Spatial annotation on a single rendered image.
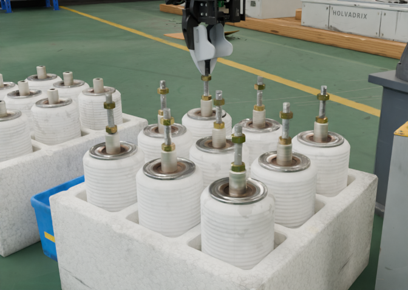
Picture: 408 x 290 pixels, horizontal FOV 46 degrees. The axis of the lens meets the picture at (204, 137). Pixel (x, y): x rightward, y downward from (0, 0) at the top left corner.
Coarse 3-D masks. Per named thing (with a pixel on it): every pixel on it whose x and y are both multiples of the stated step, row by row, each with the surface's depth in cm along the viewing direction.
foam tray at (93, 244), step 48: (96, 240) 72; (144, 240) 64; (192, 240) 65; (288, 240) 64; (336, 240) 72; (96, 288) 76; (144, 288) 67; (192, 288) 61; (240, 288) 55; (288, 288) 62; (336, 288) 77
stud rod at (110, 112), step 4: (108, 96) 72; (108, 100) 72; (108, 112) 73; (112, 112) 73; (108, 116) 73; (112, 116) 74; (108, 120) 74; (112, 120) 74; (108, 124) 74; (112, 124) 74
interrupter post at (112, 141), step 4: (116, 132) 75; (108, 136) 74; (112, 136) 74; (116, 136) 74; (108, 140) 74; (112, 140) 74; (116, 140) 74; (108, 144) 74; (112, 144) 74; (116, 144) 74; (108, 148) 75; (112, 148) 74; (116, 148) 75; (108, 152) 75; (112, 152) 75; (116, 152) 75
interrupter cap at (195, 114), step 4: (200, 108) 96; (212, 108) 96; (188, 112) 93; (192, 112) 93; (196, 112) 94; (200, 112) 94; (212, 112) 94; (224, 112) 93; (188, 116) 92; (192, 116) 91; (196, 116) 91; (200, 116) 91; (204, 116) 91; (208, 116) 91; (212, 116) 91; (224, 116) 91; (200, 120) 90; (204, 120) 89; (208, 120) 89
